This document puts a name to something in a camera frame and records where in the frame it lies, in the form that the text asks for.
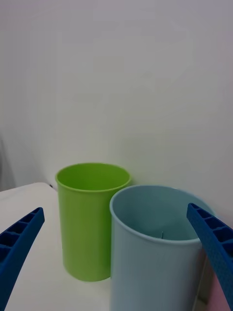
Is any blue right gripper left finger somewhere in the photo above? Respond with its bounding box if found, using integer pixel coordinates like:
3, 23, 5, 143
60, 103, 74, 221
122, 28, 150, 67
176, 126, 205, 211
0, 207, 46, 311

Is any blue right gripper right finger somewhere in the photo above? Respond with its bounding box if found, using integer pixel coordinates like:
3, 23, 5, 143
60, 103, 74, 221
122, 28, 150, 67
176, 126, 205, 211
186, 203, 233, 311

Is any green plastic bin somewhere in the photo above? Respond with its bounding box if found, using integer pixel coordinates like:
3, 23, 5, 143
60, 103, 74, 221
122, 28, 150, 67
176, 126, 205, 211
54, 162, 133, 282

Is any pale blue plastic bin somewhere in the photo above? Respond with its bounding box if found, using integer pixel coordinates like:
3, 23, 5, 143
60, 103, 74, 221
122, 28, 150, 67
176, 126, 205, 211
109, 184, 216, 311

